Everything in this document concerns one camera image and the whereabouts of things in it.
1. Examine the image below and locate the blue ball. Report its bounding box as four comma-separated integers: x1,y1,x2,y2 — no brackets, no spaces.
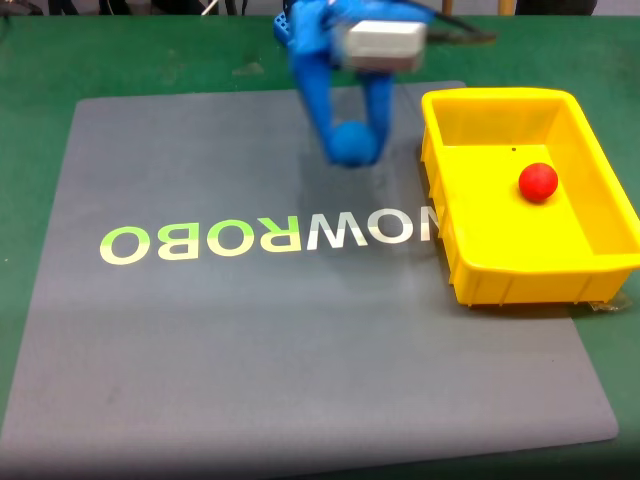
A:
326,119,379,169

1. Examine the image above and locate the red ball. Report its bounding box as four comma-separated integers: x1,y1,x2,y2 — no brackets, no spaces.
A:
518,162,559,203

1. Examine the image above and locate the yellow plastic bin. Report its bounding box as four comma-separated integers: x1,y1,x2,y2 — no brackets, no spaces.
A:
419,86,640,308

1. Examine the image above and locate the grey mat with lettering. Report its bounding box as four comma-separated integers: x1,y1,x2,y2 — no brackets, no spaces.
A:
0,80,620,477

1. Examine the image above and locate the clear tape piece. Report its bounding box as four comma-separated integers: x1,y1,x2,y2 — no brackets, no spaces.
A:
587,290,632,314

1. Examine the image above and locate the silver camera box blue mount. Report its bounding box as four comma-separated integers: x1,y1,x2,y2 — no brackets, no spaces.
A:
341,18,430,73

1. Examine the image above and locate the black camera cable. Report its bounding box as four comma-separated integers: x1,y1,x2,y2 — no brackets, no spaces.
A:
422,7,498,45

